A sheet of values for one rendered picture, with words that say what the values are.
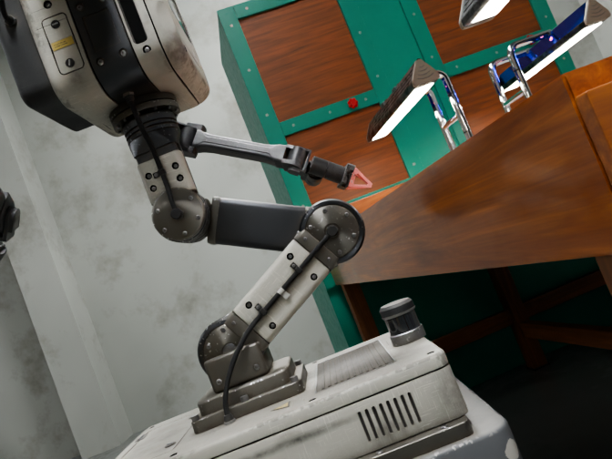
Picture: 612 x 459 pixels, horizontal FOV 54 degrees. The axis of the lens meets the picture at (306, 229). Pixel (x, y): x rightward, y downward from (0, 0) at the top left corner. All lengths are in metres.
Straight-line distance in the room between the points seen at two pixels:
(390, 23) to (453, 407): 1.93
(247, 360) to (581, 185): 0.71
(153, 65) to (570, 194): 0.76
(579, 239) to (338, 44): 1.99
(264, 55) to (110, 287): 2.86
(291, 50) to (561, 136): 1.97
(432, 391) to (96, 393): 3.89
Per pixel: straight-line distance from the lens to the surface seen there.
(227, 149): 1.94
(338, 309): 2.40
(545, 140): 0.70
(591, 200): 0.67
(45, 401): 5.22
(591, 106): 0.62
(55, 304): 4.78
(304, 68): 2.54
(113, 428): 4.76
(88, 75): 1.17
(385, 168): 2.47
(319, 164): 1.87
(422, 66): 1.75
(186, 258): 4.76
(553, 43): 2.16
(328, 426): 1.03
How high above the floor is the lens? 0.68
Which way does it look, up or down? 4 degrees up
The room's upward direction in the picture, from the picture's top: 22 degrees counter-clockwise
